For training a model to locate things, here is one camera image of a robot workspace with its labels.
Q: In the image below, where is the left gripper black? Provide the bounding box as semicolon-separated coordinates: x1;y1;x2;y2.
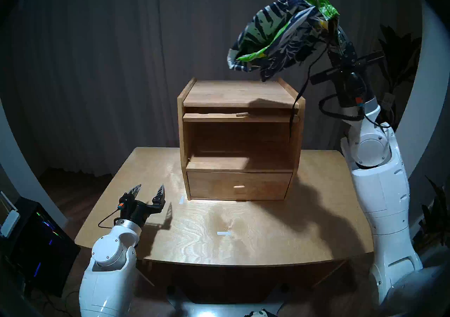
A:
114;184;166;228

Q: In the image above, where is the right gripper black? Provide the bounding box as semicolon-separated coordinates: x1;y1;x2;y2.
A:
309;27;384;108

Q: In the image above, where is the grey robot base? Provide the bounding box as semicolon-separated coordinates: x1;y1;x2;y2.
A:
167;285;289;317

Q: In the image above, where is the deep wooden drawer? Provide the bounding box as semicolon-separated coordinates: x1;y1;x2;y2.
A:
186;171;293;201

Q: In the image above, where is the tall dark leafy plant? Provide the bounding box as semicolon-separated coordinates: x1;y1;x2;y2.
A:
378;24;422;130

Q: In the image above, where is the shallow wooden pull-out tray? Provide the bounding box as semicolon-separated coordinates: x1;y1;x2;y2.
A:
183;107;300;123

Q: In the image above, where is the wooden cabinet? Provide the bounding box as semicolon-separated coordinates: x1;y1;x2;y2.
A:
177;77;306;201

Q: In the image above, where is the black computer tower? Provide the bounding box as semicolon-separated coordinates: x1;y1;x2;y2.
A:
0;197;81;297

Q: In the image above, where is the grey curtain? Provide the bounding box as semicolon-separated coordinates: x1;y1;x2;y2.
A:
0;0;422;180

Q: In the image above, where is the white box device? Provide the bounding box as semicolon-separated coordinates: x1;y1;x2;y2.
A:
0;192;20;238

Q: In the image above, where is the small potted plant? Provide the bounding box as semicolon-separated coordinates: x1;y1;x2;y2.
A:
411;176;450;260

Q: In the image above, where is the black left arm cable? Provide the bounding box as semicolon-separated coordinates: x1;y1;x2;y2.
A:
98;207;122;229

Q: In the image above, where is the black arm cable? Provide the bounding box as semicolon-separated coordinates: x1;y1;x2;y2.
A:
98;207;122;229
318;93;394;129

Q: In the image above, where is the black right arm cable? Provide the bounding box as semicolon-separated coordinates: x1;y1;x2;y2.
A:
318;93;394;129

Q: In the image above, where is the black floor cable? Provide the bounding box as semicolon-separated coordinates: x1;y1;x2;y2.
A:
32;290;83;317

